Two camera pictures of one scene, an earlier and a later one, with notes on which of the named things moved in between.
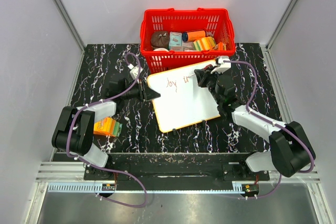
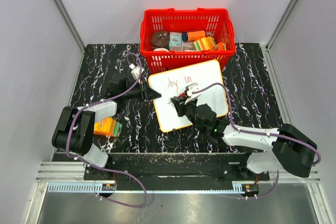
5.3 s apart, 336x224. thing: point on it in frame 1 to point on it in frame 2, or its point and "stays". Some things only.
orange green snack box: [107, 126] stays
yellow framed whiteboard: [182, 103] stays
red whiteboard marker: [206, 67] to [181, 95]
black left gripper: [145, 93] stays
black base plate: [176, 167] stays
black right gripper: [203, 76] to [180, 106]
